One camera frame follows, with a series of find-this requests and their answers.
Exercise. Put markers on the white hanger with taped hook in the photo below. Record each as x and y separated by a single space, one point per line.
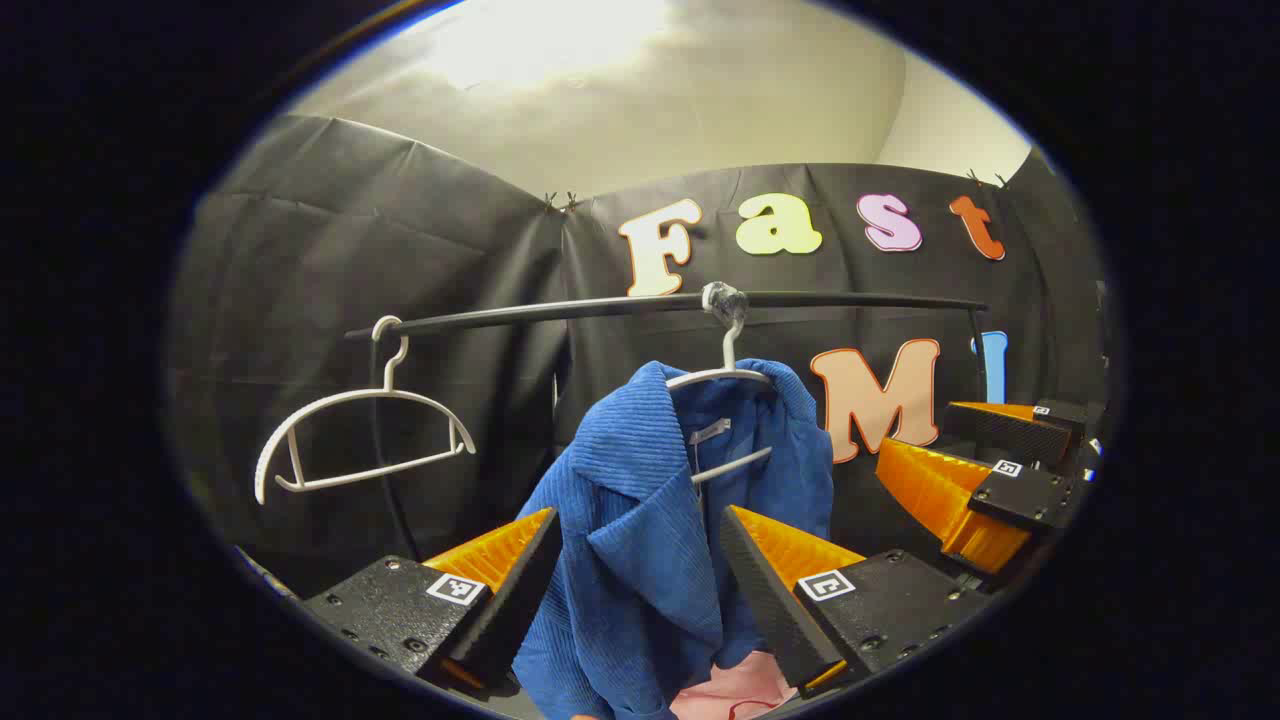
733 350

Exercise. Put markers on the black clothes rack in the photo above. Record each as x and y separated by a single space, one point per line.
600 307

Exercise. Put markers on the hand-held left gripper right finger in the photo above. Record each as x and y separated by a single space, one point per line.
765 600

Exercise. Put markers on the pink laundry hamper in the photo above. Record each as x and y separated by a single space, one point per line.
730 690

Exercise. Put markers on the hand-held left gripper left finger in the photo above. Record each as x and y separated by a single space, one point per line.
520 590

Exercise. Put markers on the plain white plastic hanger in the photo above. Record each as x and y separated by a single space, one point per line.
380 392

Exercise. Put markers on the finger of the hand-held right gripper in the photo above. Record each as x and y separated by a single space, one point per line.
1000 435
1030 495

